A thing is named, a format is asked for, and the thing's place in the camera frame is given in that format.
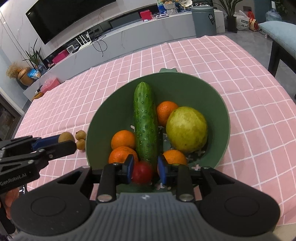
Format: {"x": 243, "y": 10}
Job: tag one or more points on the green cucumber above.
{"x": 146, "y": 123}

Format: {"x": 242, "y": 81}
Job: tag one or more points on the black wall television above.
{"x": 50, "y": 17}

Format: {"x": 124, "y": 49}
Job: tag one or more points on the blue cushioned bench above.
{"x": 283, "y": 44}

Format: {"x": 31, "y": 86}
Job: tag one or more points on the pink plastic container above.
{"x": 49, "y": 84}

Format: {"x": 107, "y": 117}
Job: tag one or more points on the golden brown vase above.
{"x": 24, "y": 77}

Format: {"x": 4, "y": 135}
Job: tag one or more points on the yellow-green pear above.
{"x": 187, "y": 129}

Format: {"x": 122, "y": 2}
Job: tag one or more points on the white wifi router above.
{"x": 83, "y": 40}

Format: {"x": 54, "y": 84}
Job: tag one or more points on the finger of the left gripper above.
{"x": 39, "y": 159}
{"x": 27, "y": 144}

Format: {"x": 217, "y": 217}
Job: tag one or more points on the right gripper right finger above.
{"x": 181, "y": 178}

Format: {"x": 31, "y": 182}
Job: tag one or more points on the white shopping bag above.
{"x": 242, "y": 21}

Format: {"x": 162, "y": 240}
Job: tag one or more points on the water jug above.
{"x": 273, "y": 15}

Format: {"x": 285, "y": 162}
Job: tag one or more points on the potted plant by bin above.
{"x": 229, "y": 7}

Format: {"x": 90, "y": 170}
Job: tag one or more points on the green colander bowl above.
{"x": 116, "y": 114}

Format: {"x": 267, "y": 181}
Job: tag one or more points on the pink box on console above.
{"x": 62, "y": 55}

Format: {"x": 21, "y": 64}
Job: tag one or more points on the grey trash bin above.
{"x": 204, "y": 21}

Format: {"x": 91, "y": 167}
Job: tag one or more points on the red box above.
{"x": 146, "y": 15}

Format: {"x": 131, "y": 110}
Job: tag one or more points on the left potted plant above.
{"x": 34, "y": 57}

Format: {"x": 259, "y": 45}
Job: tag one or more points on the red cherry tomato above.
{"x": 142, "y": 173}

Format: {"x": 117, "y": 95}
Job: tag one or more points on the white marble TV console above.
{"x": 123, "y": 41}

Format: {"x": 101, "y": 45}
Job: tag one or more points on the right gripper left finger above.
{"x": 110, "y": 176}

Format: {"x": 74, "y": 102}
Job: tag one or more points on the orange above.
{"x": 164, "y": 110}
{"x": 119, "y": 155}
{"x": 123, "y": 138}
{"x": 174, "y": 157}

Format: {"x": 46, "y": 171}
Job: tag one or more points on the brown longan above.
{"x": 66, "y": 136}
{"x": 80, "y": 135}
{"x": 80, "y": 144}

